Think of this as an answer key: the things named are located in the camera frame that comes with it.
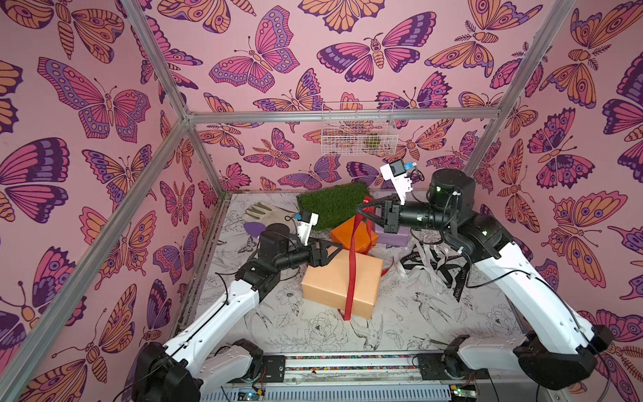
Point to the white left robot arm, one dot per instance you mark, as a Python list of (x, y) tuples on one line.
[(188, 366)]

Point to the beige gardening glove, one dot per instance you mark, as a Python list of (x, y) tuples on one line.
[(266, 214)]

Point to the aluminium front rail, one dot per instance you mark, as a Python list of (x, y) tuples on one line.
[(380, 377)]

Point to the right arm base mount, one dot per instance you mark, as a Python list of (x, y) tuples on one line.
[(447, 365)]

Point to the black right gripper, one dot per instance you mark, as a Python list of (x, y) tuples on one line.
[(390, 216)]

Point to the orange gift box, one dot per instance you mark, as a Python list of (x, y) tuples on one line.
[(360, 235)]

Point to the black lettered ribbon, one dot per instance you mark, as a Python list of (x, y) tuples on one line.
[(460, 280)]

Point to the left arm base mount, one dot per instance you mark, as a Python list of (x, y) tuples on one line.
[(266, 370)]

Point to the green artificial grass mat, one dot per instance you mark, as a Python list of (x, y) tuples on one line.
[(333, 205)]

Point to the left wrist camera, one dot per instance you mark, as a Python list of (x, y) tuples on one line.
[(305, 221)]

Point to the red ribbon bow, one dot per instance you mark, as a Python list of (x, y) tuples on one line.
[(354, 251)]

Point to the lilac gift box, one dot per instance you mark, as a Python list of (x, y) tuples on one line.
[(399, 239)]

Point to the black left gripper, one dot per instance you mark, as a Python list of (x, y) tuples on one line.
[(321, 245)]

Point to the white satin ribbon bow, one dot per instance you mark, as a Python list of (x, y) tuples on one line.
[(441, 265)]

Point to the purple pink hand trowel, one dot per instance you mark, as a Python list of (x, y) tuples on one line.
[(254, 229)]

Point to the green item in basket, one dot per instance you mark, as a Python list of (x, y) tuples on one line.
[(371, 143)]

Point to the white wire basket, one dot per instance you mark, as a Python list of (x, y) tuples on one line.
[(343, 131)]

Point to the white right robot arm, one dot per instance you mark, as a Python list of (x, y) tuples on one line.
[(561, 349)]

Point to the large tan gift box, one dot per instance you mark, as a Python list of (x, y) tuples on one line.
[(328, 285)]

